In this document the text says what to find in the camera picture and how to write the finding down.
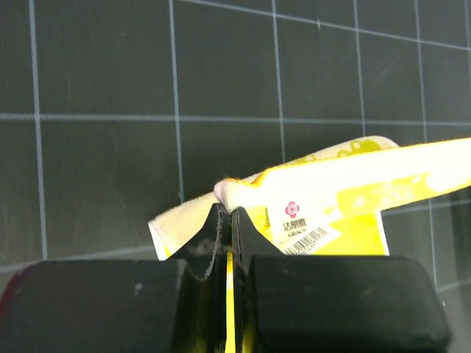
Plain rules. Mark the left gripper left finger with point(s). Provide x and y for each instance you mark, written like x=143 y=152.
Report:
x=201 y=312

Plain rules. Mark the black grid mat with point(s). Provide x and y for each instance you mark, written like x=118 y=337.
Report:
x=115 y=111

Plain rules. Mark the yellow towel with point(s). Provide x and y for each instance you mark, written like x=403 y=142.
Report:
x=328 y=202

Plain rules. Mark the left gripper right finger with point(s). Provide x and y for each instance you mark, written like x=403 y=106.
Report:
x=246 y=242

